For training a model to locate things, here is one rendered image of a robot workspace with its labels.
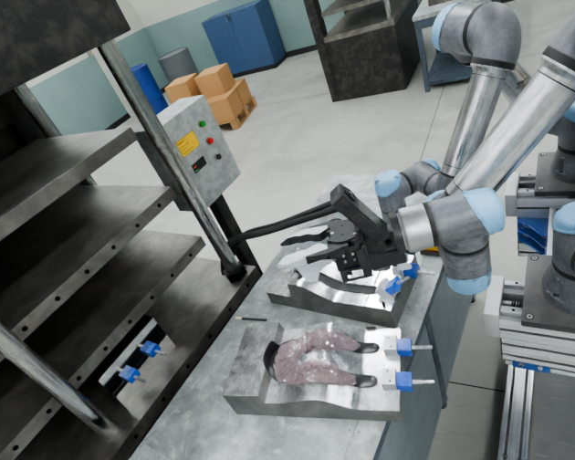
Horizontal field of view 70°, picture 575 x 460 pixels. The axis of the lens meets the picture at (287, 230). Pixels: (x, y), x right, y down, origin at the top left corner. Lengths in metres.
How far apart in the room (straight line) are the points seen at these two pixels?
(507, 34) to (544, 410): 1.35
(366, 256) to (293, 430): 0.72
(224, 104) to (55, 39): 4.60
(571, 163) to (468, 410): 1.17
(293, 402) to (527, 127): 0.88
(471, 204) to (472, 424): 1.52
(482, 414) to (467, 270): 1.43
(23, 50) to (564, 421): 2.05
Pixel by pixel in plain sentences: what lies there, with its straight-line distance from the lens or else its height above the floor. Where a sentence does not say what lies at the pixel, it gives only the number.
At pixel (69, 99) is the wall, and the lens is 8.67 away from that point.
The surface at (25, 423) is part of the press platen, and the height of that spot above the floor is 1.04.
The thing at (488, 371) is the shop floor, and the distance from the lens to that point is 2.24.
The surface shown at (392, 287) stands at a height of 0.95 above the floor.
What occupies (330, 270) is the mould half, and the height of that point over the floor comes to 0.91.
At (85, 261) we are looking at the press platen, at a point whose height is 1.29.
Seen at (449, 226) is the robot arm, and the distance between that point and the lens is 0.68.
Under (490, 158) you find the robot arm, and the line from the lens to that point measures 0.80.
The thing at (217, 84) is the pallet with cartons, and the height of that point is 0.59.
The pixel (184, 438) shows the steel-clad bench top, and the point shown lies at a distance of 1.44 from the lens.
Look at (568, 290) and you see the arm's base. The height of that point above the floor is 1.10.
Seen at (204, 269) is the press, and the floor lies 0.78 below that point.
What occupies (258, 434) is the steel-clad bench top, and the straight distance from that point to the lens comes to 1.33.
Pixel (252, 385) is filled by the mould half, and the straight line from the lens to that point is 1.28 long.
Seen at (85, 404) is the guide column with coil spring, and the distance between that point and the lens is 1.53.
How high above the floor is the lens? 1.88
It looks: 34 degrees down
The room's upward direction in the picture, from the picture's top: 23 degrees counter-clockwise
